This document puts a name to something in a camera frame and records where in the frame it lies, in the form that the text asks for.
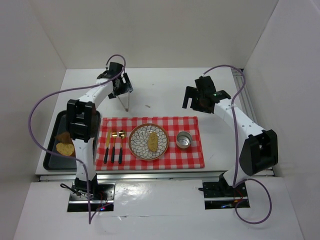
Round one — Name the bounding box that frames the baguette slice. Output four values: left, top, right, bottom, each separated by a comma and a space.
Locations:
147, 132, 158, 152

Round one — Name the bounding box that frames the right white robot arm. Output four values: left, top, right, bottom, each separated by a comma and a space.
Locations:
182, 76, 279, 197

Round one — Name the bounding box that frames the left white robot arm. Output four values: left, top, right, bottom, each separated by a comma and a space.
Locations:
66, 62, 133, 195

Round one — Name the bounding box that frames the dark brown bread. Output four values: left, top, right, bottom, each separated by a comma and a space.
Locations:
55, 131, 73, 144

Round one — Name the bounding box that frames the sliced bread piece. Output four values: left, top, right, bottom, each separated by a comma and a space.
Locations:
56, 142, 75, 157

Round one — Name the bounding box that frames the metal cup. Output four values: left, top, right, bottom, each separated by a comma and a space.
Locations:
176, 131, 193, 149

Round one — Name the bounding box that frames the red checkered cloth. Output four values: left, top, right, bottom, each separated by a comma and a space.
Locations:
95, 116, 205, 171

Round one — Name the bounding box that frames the patterned ceramic plate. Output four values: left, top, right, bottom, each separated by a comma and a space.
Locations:
128, 123, 169, 161

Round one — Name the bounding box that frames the dark baking tray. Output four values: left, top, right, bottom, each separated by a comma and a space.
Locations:
42, 110, 102, 171

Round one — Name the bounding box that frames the aluminium rail right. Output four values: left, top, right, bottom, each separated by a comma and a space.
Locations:
231, 68, 258, 123

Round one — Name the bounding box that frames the aluminium rail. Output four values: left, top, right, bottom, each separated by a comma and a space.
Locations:
231, 68, 258, 123
37, 171, 228, 182

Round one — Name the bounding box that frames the gold spoon black handle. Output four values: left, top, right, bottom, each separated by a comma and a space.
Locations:
118, 130, 127, 165

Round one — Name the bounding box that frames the gold fork black handle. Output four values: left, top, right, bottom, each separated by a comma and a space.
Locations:
110, 128, 118, 164

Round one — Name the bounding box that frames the gold knife black handle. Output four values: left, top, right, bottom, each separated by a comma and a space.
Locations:
103, 129, 111, 164

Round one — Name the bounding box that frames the aluminium rail front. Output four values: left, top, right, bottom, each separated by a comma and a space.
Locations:
37, 171, 228, 182

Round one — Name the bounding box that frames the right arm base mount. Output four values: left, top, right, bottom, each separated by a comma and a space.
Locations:
198, 174, 250, 210

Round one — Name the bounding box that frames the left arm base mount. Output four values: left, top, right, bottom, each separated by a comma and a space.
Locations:
60, 183, 116, 213

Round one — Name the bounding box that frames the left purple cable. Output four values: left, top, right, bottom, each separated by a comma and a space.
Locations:
27, 54, 127, 225

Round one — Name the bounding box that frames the purple cable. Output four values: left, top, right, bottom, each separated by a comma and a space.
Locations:
27, 54, 127, 225
201, 64, 273, 225

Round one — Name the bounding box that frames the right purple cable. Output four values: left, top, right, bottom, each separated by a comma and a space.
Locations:
201, 64, 273, 225

